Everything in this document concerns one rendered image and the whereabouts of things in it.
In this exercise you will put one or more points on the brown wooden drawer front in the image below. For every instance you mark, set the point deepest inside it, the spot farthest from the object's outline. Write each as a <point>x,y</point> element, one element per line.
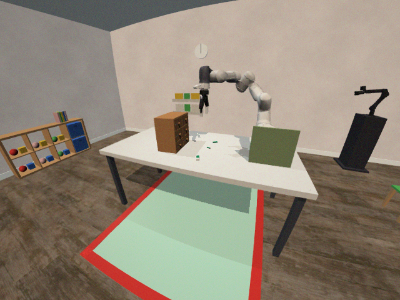
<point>184,120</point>
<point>177,123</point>
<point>185,139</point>
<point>185,129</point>
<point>178,134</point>
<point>179,145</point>

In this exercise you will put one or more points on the brown wooden chest of drawers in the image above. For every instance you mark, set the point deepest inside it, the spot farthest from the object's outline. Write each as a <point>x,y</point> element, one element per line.
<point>165,133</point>

